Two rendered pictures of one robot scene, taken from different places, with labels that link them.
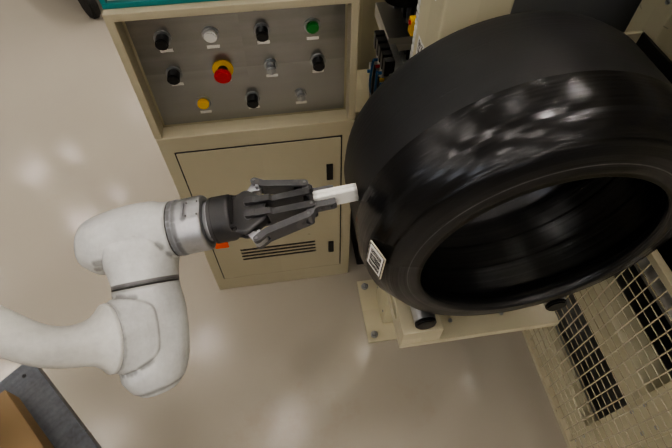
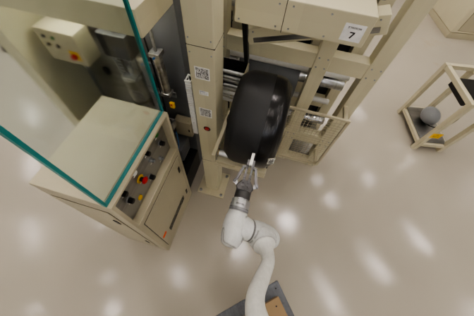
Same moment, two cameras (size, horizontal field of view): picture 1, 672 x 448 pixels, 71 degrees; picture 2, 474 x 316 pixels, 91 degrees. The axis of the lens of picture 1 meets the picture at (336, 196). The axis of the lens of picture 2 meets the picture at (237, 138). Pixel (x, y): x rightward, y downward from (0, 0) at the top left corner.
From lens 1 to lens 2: 0.80 m
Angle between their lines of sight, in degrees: 40
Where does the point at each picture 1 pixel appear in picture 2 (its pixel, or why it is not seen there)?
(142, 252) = (247, 222)
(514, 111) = (277, 106)
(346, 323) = (211, 203)
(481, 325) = not seen: hidden behind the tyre
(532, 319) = not seen: hidden behind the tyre
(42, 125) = not seen: outside the picture
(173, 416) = (214, 289)
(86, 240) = (235, 240)
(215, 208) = (244, 193)
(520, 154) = (285, 112)
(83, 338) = (269, 247)
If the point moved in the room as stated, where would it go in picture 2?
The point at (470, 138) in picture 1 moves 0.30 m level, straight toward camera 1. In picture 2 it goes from (276, 118) to (329, 159)
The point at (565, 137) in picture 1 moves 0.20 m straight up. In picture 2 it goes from (287, 102) to (298, 70)
